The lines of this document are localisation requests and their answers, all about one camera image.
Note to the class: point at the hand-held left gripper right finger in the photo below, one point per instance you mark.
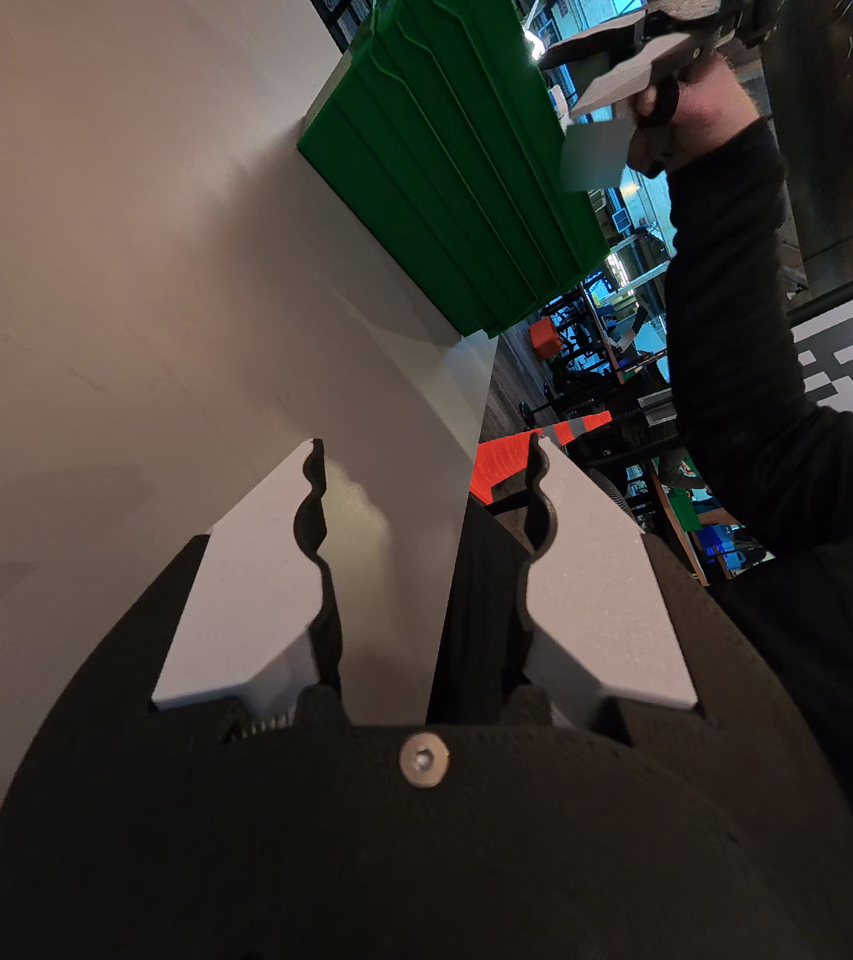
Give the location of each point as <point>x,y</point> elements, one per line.
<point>606,615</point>

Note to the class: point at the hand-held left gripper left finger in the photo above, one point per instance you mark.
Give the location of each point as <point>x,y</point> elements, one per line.
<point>246,615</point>

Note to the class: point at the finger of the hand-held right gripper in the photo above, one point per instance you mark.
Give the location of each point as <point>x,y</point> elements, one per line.
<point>636,75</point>
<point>591,46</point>

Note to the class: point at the stack of nested green bins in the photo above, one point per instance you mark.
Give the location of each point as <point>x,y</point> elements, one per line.
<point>434,165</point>

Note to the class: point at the person's right forearm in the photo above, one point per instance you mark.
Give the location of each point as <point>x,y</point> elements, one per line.
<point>726,300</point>

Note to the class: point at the person's right hand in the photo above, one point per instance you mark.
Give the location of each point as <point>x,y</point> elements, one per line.
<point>711,112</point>

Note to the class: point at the orange traffic cone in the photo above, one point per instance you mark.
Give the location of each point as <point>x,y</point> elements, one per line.
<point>501,457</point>

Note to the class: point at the orange stool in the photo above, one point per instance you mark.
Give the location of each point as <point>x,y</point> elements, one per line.
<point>544,337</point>

